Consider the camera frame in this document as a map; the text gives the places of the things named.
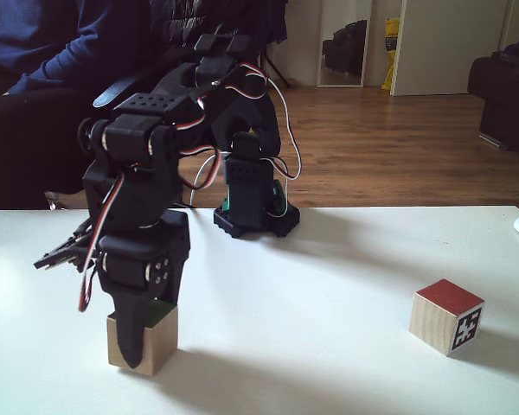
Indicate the wooden cube green face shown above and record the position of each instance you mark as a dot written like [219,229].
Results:
[160,341]

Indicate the wooden cube red face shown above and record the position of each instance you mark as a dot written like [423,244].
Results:
[432,322]

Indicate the green table clamp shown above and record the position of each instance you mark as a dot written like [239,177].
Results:
[280,201]

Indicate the person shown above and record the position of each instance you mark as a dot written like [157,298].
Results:
[26,129]

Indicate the black stand legs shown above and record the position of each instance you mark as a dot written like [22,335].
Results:
[277,69]

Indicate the dark puffer jacket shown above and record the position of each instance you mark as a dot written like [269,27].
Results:
[177,21]

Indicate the white framed mirror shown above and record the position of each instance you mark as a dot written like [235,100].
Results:
[346,43]

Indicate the yellow bag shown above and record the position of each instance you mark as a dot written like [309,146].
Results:
[391,52]

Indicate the white door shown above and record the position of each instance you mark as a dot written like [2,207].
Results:
[454,47]

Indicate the black sofa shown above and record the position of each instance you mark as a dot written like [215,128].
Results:
[508,99]

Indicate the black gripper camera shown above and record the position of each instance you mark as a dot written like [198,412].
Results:
[56,257]

